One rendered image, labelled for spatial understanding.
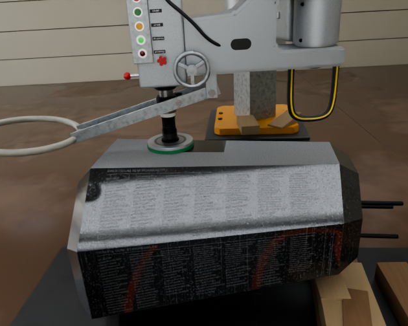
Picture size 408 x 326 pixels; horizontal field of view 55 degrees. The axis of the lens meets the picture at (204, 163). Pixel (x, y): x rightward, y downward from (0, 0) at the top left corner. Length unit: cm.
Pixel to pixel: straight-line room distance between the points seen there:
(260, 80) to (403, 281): 131
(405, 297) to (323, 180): 83
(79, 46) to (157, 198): 654
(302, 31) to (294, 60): 12
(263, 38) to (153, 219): 85
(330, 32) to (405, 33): 684
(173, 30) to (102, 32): 624
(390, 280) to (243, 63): 134
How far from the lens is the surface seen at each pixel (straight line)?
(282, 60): 170
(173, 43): 163
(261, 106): 240
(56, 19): 803
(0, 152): 176
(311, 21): 173
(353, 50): 822
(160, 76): 165
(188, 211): 156
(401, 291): 224
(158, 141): 184
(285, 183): 159
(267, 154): 170
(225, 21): 164
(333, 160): 168
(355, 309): 188
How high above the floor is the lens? 153
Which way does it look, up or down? 24 degrees down
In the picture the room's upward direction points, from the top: 3 degrees counter-clockwise
